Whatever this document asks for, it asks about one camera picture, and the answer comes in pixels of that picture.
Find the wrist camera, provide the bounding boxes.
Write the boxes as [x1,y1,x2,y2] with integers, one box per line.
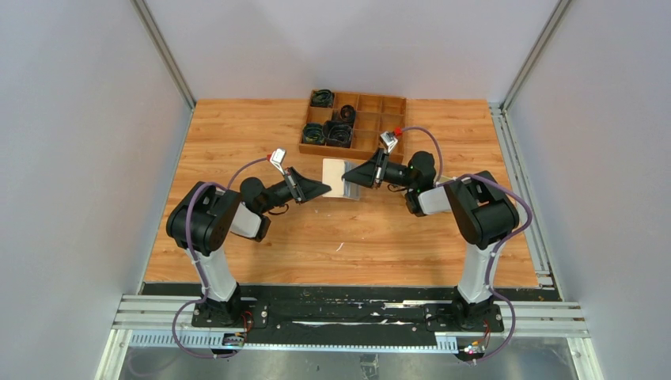
[379,127,403,155]
[267,148,286,176]

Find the right aluminium corner post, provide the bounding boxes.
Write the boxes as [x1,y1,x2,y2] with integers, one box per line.
[499,0,573,112]

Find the aluminium frame rail front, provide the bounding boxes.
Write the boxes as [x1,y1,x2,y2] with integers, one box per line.
[97,295,603,379]

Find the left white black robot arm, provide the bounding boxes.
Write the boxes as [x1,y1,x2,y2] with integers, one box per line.
[166,167,332,326]

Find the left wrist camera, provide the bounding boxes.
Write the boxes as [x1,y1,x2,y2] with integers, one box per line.
[267,148,286,176]

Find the black coiled belt middle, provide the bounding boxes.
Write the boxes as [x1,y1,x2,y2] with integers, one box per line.
[339,104,356,124]

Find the aluminium corner post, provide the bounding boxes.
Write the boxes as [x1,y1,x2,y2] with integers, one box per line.
[130,0,197,112]
[499,0,573,112]

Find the white leather card holder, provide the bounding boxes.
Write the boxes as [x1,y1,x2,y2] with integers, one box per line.
[321,158,369,201]

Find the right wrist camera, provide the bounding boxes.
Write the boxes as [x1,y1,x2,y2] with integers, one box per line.
[379,127,403,155]

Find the beige plate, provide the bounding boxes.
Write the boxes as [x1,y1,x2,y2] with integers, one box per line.
[435,176,456,187]

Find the black coiled belt top-left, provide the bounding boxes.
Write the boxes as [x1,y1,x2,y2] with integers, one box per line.
[309,89,335,108]

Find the dark coiled belt bottom-left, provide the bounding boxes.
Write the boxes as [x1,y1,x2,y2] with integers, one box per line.
[301,123,325,146]

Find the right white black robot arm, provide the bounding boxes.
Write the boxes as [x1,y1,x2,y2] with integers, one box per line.
[342,148,519,329]

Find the left aluminium corner post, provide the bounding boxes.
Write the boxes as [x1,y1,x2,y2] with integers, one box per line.
[130,0,197,112]

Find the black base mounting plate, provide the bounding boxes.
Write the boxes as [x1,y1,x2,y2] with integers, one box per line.
[141,283,562,348]

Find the right side aluminium rail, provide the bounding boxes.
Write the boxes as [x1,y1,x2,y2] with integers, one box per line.
[488,102,563,302]

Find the black coiled belt bottom-middle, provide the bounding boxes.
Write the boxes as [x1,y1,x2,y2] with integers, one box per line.
[324,120,353,148]

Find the wooden compartment tray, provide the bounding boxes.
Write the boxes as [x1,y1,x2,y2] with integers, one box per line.
[298,89,407,160]

